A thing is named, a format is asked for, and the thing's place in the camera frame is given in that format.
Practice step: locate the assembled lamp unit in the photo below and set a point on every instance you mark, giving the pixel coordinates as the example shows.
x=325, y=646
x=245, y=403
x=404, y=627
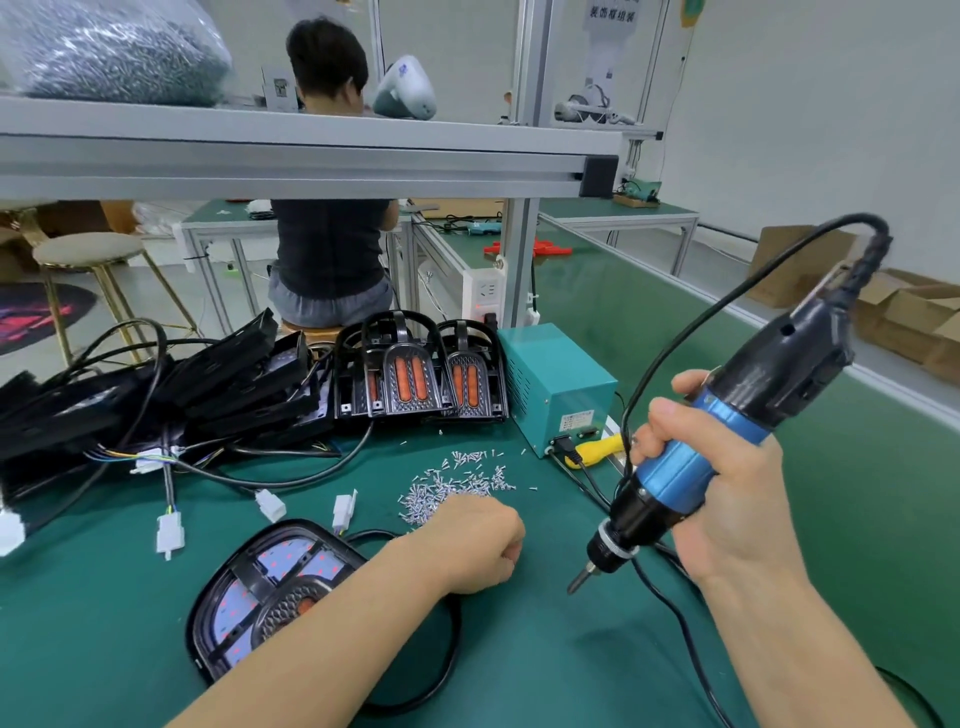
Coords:
x=248, y=593

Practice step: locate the colourful round rug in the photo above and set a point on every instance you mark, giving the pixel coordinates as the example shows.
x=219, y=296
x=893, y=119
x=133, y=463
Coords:
x=38, y=318

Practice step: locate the yellow plug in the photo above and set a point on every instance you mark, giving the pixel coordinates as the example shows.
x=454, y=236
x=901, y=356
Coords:
x=597, y=450

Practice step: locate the black cover orange strips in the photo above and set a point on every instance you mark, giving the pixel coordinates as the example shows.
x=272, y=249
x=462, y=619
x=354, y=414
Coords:
x=354, y=383
x=405, y=378
x=470, y=383

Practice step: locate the person's left hand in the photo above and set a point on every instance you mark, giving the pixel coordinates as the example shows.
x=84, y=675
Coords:
x=473, y=543

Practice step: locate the white power strip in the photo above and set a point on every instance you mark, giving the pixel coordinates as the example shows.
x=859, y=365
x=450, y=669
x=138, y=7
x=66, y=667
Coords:
x=482, y=294

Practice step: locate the person's right hand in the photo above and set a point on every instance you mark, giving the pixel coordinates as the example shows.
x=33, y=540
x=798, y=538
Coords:
x=750, y=510

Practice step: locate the stack of unassembled lamp housings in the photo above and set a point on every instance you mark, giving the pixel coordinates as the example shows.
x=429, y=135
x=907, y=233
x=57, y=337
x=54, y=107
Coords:
x=225, y=383

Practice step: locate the white handheld device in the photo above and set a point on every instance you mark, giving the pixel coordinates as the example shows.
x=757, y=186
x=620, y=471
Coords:
x=405, y=90

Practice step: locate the person's left forearm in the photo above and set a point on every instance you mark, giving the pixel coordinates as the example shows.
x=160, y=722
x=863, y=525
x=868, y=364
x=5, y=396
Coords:
x=315, y=653

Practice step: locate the brown cardboard box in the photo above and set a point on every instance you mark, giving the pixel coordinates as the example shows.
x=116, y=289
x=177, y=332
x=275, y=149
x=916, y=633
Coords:
x=795, y=263
x=900, y=308
x=945, y=353

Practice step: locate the blue black electric screwdriver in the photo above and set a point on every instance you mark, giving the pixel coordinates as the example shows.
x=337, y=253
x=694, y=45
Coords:
x=780, y=368

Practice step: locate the green workbench white legs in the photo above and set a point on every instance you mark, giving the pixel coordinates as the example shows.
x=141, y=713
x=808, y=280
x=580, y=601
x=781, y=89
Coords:
x=615, y=210

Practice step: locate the round beige stool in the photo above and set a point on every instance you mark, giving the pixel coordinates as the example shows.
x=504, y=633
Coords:
x=90, y=249

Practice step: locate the red tool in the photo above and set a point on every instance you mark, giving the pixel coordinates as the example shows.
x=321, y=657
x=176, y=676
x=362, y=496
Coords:
x=525, y=248

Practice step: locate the small green workbench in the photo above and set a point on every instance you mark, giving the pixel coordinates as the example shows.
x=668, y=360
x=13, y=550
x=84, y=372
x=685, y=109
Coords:
x=218, y=213

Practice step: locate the heap of small silver screws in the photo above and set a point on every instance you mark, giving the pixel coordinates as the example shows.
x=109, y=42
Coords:
x=450, y=483

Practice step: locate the teal power supply box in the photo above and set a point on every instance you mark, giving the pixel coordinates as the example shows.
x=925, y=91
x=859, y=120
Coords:
x=552, y=383

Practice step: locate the clear bag of screws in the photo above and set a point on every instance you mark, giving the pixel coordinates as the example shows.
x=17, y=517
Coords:
x=113, y=53

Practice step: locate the aluminium shelf frame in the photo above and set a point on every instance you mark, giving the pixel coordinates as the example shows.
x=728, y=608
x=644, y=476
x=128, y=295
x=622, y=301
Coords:
x=300, y=150

